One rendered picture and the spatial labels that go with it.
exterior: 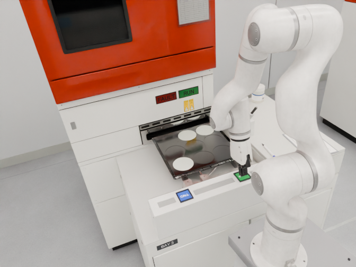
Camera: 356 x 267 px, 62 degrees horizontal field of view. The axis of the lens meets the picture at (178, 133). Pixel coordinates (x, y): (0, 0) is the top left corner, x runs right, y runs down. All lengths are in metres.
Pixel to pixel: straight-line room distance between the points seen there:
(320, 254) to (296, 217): 0.29
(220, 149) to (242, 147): 0.38
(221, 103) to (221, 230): 0.60
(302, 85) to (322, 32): 0.12
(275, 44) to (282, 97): 0.14
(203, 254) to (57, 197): 1.72
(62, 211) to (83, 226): 0.28
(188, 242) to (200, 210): 0.18
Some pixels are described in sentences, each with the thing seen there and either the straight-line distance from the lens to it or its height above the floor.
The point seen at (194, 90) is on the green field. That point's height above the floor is 1.10.
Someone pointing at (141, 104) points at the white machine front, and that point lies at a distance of 1.57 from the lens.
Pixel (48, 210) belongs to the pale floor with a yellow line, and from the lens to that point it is 2.77.
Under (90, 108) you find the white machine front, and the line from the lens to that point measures 1.53.
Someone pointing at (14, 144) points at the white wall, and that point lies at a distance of 3.37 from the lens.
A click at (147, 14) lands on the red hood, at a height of 1.54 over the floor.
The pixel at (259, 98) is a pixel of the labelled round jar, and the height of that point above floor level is 1.00.
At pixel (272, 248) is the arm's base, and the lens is 1.06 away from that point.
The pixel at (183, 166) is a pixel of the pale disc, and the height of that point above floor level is 0.90.
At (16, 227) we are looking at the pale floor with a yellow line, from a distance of 2.78.
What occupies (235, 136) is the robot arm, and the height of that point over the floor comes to 1.17.
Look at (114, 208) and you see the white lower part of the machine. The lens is 1.94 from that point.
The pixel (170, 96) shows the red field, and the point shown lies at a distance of 1.59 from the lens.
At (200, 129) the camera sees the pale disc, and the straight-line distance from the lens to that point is 1.66.
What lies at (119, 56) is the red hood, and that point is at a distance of 1.40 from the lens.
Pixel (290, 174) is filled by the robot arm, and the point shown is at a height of 1.28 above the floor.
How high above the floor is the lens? 1.82
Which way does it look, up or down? 34 degrees down
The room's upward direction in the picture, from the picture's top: 6 degrees counter-clockwise
